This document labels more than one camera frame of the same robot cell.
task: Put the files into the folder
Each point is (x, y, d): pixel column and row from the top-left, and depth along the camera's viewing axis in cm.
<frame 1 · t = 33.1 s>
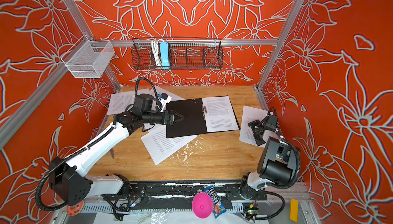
left hand: (178, 116, 72), fingers open
right hand: (250, 127, 93), fingers open
blue folder black inside: (201, 115, 104), on the table
metal folder clip: (203, 110, 106), point 2 cm above the table
printed paper sheet right: (220, 115, 105), on the table
printed paper sheet near: (160, 147, 89), on the table

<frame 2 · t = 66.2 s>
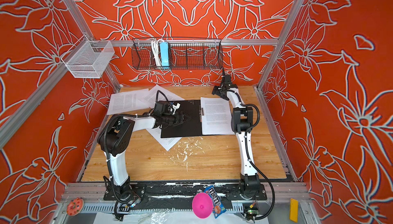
left hand: (186, 119, 93), fingers open
right hand: (216, 91, 113), fingers open
printed paper sheet near: (167, 142, 92), on the table
the other named things where they were.

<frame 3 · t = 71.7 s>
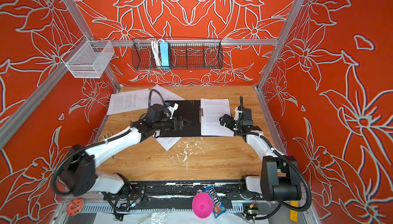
left hand: (185, 122, 79), fingers open
right hand: (223, 120, 88), fingers open
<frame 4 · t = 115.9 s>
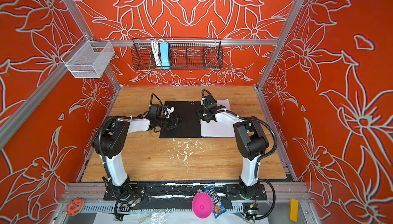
left hand: (180, 122, 94), fingers open
right hand: (194, 112, 95), fingers closed
